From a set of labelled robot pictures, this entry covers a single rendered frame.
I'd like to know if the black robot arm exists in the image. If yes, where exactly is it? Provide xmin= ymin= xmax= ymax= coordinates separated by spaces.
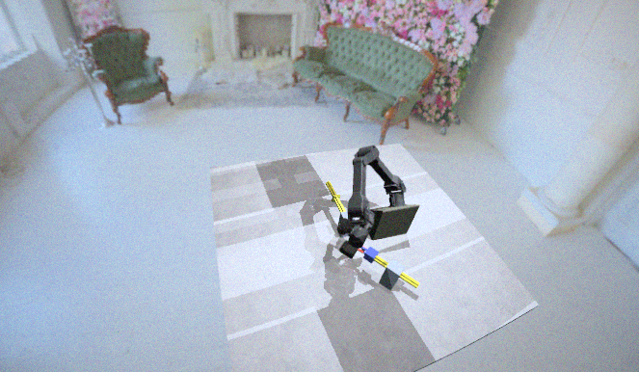
xmin=337 ymin=146 xmax=407 ymax=249

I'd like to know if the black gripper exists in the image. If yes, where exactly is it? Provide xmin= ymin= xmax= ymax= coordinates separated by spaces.
xmin=339 ymin=240 xmax=358 ymax=259

